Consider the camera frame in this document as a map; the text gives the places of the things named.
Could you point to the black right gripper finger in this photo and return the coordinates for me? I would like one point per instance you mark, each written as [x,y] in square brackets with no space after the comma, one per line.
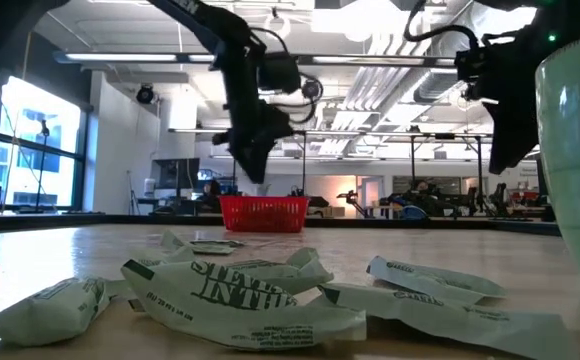
[522,135]
[499,140]

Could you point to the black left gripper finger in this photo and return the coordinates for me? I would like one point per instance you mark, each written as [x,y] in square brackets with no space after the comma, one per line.
[250,162]
[271,152]

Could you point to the green ceramic mug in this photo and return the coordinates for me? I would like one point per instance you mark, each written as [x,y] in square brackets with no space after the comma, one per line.
[575,175]

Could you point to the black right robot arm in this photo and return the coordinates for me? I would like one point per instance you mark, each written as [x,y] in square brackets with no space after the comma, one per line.
[570,20]

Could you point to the black background robot arm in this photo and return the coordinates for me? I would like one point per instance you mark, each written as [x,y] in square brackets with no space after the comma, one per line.
[352,197]

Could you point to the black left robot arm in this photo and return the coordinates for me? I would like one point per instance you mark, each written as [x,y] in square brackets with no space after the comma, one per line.
[205,20]

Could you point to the person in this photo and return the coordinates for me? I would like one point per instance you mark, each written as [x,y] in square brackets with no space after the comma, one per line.
[213,192]
[422,187]

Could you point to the red plastic mesh basket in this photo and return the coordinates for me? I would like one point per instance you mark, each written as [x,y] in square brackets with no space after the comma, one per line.
[265,215]

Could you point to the black round spot lamp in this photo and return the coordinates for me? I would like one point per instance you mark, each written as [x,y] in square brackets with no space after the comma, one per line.
[311,88]
[145,94]

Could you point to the black computer monitor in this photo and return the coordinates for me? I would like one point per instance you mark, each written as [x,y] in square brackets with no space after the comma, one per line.
[175,172]

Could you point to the white dispenser bottle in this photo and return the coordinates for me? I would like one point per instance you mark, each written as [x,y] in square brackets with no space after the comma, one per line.
[149,187]

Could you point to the blue chair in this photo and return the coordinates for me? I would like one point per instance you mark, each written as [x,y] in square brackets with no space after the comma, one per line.
[414,213]

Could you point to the long LED light bar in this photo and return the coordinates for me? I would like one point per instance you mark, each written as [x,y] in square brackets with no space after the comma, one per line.
[120,57]

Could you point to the large glass window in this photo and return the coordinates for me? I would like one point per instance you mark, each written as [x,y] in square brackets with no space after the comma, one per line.
[45,115]

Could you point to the black tripod stand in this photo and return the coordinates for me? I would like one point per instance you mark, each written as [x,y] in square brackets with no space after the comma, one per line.
[45,129]

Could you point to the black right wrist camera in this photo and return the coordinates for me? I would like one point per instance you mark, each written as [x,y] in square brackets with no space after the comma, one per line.
[475,70]

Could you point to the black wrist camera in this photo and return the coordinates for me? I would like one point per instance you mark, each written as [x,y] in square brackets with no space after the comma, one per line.
[475,70]
[279,72]

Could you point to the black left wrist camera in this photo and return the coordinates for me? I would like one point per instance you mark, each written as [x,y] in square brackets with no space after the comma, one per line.
[279,72]

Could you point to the black aluminium table frame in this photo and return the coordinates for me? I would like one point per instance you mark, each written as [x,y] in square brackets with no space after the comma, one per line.
[95,220]

